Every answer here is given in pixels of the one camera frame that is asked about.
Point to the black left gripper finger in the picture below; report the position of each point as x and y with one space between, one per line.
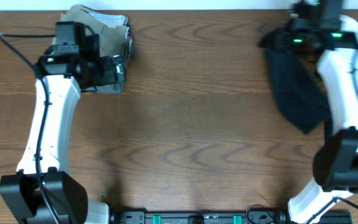
119 60
120 79

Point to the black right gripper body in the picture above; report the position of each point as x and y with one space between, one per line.
288 42

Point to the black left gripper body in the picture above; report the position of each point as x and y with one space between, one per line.
99 73

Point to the black leggings with red waistband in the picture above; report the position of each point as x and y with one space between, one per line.
298 97

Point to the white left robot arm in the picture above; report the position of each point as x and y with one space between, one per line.
42 190

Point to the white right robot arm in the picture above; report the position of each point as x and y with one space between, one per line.
335 165

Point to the folded grey trousers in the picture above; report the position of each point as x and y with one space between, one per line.
115 52

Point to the folded khaki trousers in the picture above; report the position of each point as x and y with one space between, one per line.
81 13

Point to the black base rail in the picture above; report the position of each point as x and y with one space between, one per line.
253 216

